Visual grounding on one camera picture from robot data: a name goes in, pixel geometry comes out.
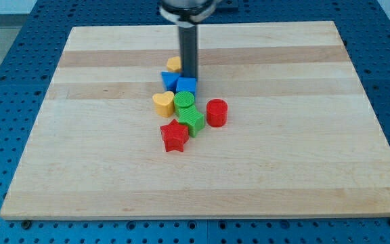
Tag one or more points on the yellow heart block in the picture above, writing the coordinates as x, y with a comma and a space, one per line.
164, 104

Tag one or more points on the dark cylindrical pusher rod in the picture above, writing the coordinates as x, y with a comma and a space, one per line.
188, 48

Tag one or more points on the blue cube block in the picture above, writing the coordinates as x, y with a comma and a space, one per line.
186, 84

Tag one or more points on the light wooden board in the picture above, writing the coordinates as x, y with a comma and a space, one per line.
301, 138

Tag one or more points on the red cylinder block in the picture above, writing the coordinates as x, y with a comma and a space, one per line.
217, 112

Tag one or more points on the red star block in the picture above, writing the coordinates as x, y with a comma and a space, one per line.
174, 136

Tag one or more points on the green cylinder block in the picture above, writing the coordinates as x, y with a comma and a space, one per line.
183, 99

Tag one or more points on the yellow hexagon block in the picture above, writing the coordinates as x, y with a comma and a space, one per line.
173, 64

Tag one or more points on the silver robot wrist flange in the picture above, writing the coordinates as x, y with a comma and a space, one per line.
187, 13

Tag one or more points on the blue triangle block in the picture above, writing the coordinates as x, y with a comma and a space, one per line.
169, 80

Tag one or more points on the green star block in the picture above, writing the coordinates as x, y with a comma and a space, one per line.
192, 118

